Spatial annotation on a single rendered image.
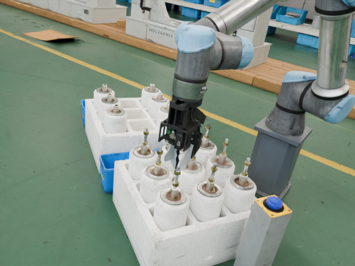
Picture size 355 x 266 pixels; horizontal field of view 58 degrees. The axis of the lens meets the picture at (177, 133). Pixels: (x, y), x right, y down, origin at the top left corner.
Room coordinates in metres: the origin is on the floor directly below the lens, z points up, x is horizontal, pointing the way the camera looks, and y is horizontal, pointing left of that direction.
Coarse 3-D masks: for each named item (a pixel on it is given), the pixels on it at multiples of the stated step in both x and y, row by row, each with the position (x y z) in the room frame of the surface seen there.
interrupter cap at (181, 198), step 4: (164, 188) 0.73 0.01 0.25; (168, 188) 0.73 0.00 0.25; (164, 192) 0.71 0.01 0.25; (168, 192) 0.71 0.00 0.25; (180, 192) 0.72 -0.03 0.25; (184, 192) 0.72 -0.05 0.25; (160, 196) 0.69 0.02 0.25; (164, 196) 0.69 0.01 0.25; (168, 196) 0.70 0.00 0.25; (180, 196) 0.70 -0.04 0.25; (184, 196) 0.71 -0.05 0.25; (164, 200) 0.68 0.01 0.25; (168, 200) 0.68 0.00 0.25; (172, 200) 0.68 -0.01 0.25; (176, 200) 0.69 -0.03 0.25; (180, 200) 0.69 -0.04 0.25; (184, 200) 0.69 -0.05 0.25; (172, 204) 0.67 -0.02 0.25; (176, 204) 0.67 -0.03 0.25; (180, 204) 0.67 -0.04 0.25
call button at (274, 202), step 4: (272, 196) 0.66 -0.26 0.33; (268, 200) 0.65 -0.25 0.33; (272, 200) 0.65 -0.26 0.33; (276, 200) 0.65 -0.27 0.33; (280, 200) 0.65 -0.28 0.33; (268, 204) 0.64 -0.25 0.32; (272, 204) 0.63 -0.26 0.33; (276, 204) 0.63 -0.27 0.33; (280, 204) 0.64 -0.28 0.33; (272, 208) 0.63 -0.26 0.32; (276, 208) 0.63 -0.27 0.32
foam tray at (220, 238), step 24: (120, 168) 0.90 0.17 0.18; (120, 192) 0.86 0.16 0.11; (120, 216) 0.84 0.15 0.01; (144, 216) 0.68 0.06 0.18; (192, 216) 0.71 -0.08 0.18; (240, 216) 0.75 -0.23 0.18; (144, 240) 0.66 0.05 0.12; (168, 240) 0.62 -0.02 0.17; (192, 240) 0.66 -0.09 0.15; (216, 240) 0.70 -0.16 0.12; (240, 240) 0.75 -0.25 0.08; (144, 264) 0.64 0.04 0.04; (168, 264) 0.62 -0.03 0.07; (192, 264) 0.66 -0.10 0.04
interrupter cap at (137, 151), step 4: (136, 148) 0.92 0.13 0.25; (140, 148) 0.92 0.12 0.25; (148, 148) 0.93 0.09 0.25; (152, 148) 0.93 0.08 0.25; (136, 152) 0.90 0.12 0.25; (140, 152) 0.91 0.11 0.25; (148, 152) 0.91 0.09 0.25; (152, 152) 0.91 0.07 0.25; (140, 156) 0.87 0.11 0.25; (144, 156) 0.88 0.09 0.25; (148, 156) 0.88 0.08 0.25; (152, 156) 0.89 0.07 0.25
